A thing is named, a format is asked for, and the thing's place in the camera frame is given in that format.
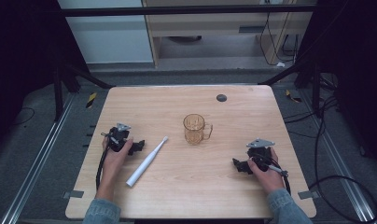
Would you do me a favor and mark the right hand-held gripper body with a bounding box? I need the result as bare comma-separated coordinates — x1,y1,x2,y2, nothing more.
245,137,276,173

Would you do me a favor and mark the thin black floor cable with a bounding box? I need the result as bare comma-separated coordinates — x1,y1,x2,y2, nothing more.
11,106,36,127

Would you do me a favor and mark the grey metal table bracket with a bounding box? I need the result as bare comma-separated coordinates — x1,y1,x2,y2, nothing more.
297,189,321,201
62,189,85,200

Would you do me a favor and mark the white electric toothbrush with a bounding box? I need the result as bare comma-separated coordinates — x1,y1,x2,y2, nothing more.
125,135,170,189

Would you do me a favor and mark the aluminium floor rail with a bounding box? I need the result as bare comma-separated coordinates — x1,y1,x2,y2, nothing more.
300,89,377,224
0,92,77,224

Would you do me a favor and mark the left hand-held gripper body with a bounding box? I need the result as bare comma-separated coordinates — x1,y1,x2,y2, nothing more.
101,122,133,153

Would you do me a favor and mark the clear amber cup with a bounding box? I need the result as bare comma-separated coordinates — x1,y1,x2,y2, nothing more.
182,113,214,147

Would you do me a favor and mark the yellow black floor tape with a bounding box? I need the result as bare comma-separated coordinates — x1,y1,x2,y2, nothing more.
285,89,303,104
85,91,98,109

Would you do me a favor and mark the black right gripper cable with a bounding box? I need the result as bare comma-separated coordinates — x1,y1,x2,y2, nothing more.
257,151,292,197

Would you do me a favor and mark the black horizontal frame bar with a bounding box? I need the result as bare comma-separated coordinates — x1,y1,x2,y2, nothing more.
60,4,317,18

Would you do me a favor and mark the person's left hand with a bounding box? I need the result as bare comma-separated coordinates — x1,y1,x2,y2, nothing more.
98,136,134,191

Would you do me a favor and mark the light wooden desk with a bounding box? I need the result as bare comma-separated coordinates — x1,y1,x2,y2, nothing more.
141,0,318,69

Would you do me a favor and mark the black hanging desk cable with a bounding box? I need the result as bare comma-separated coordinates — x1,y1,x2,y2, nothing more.
258,11,300,67

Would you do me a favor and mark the white cabinet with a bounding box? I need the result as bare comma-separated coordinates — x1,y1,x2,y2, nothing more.
57,0,155,65

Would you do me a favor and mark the person's right hand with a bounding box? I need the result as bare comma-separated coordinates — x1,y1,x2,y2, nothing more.
246,147,286,195

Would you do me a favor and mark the black metal stand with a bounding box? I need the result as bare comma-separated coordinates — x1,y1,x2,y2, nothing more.
51,60,116,123
258,57,323,119

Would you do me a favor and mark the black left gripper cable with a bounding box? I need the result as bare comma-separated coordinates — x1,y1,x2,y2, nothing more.
95,133,114,191

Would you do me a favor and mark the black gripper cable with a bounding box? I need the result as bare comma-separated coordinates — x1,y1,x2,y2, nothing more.
95,133,114,191
257,151,292,197

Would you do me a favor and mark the black curtain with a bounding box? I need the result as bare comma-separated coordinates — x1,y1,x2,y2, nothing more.
0,0,91,153
293,0,377,175

